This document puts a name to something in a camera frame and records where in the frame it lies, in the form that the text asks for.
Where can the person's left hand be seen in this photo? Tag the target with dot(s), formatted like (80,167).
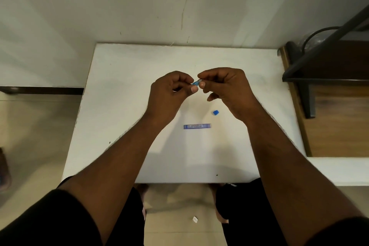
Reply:
(163,96)

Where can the person's right hand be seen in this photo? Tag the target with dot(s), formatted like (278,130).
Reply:
(233,90)

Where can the person's left thumb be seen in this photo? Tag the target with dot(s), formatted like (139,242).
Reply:
(188,90)

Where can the person's right thumb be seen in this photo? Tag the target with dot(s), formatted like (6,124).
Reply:
(209,86)

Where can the small blue translucent plastic piece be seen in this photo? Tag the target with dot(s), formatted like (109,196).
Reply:
(197,82)

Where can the person's right forearm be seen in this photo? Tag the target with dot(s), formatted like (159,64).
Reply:
(291,173)

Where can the person's left forearm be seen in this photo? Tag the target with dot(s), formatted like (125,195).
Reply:
(115,162)

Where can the small blue plastic cap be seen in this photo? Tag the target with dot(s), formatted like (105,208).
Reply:
(216,112)

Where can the blue pencil lead tube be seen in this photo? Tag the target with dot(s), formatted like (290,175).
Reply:
(197,126)

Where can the person's left foot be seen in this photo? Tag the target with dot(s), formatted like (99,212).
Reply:
(141,194)

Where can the person's foot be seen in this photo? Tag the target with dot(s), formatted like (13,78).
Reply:
(219,214)
(141,194)

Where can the clear plastic bag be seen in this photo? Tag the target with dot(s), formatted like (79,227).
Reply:
(320,39)

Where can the person's right foot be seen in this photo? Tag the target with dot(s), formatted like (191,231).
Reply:
(219,214)

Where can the brown wooden desk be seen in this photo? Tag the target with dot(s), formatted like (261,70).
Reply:
(340,127)

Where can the person's black shirt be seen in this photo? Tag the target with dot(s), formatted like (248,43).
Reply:
(49,219)

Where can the dark brown object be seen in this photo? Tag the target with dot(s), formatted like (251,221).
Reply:
(4,172)

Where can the black metal frame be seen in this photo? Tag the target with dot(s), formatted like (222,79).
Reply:
(308,67)

